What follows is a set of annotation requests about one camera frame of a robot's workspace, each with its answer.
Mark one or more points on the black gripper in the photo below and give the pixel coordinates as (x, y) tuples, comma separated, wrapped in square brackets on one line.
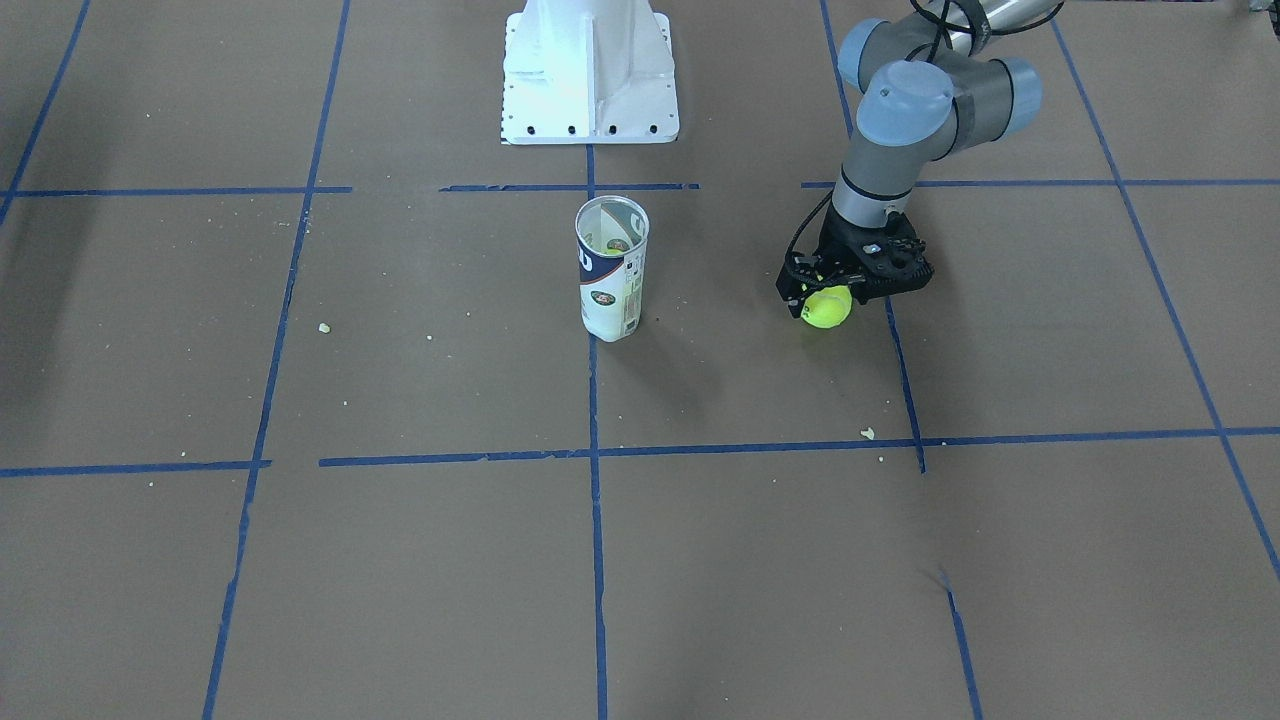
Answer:
[(835, 243)]

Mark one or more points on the yellow tennis ball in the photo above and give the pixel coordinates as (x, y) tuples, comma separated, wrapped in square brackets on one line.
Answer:
[(827, 308)]

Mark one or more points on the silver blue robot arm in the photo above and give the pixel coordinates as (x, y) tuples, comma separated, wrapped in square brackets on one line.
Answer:
[(926, 93)]

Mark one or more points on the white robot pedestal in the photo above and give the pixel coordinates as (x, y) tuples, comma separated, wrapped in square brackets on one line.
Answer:
[(577, 72)]

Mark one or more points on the clear tennis ball can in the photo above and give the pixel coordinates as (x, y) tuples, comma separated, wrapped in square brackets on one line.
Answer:
[(612, 239)]

